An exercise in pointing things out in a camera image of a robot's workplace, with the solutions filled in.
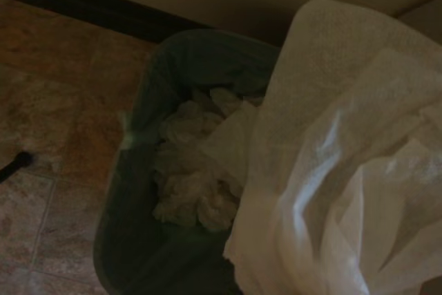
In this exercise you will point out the white tissue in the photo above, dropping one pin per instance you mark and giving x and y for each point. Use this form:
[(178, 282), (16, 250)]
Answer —
[(345, 136)]

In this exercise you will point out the dark green trash bin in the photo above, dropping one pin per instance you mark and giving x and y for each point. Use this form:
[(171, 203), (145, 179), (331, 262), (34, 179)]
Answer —
[(138, 205)]

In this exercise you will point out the crumpled tissues pile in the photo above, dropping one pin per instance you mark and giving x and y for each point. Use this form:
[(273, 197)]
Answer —
[(186, 177)]

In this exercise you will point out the dark baseboard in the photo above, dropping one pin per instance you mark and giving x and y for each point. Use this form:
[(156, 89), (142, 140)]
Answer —
[(86, 5)]

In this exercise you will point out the black leg tip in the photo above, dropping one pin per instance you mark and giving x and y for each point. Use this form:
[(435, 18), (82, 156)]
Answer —
[(15, 167)]

